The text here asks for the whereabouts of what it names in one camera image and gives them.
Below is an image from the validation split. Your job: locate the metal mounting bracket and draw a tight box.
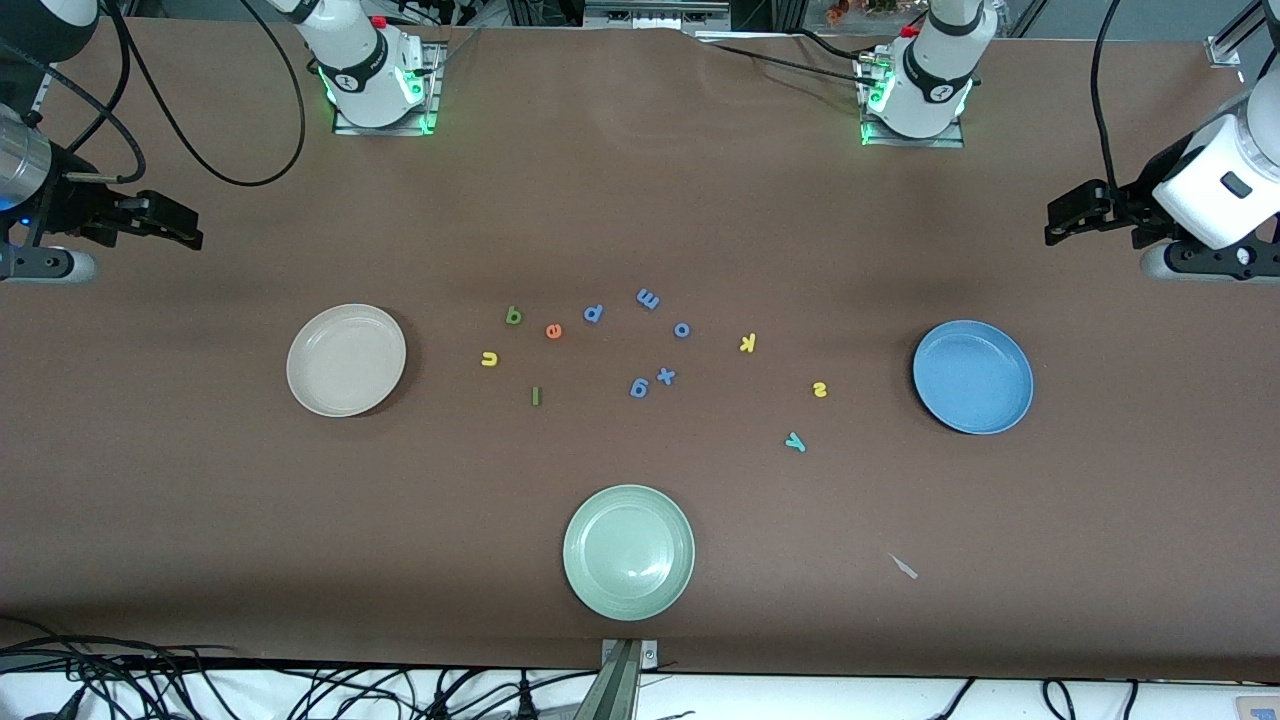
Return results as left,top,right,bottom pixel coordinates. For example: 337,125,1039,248
600,638,659,720

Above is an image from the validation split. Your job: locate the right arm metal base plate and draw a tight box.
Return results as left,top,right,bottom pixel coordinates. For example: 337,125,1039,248
333,45,441,136

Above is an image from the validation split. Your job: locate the pale green plate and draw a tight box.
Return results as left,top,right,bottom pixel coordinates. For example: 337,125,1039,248
562,484,696,622

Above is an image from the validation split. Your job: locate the beige plate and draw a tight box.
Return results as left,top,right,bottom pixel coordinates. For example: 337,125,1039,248
286,303,408,418

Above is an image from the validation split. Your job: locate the blue plate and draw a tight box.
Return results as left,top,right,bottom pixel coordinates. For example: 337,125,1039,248
912,319,1035,436

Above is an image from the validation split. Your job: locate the grey metal frame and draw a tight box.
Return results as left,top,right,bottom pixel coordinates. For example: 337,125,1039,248
583,0,733,31

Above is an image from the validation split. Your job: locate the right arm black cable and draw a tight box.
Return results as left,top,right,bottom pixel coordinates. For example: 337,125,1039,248
0,0,308,188

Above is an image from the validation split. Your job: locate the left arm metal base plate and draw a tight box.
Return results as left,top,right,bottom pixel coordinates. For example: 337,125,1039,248
860,55,967,149

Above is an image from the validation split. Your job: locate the brown table cover sheet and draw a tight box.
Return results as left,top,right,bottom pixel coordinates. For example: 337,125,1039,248
0,18,1280,683

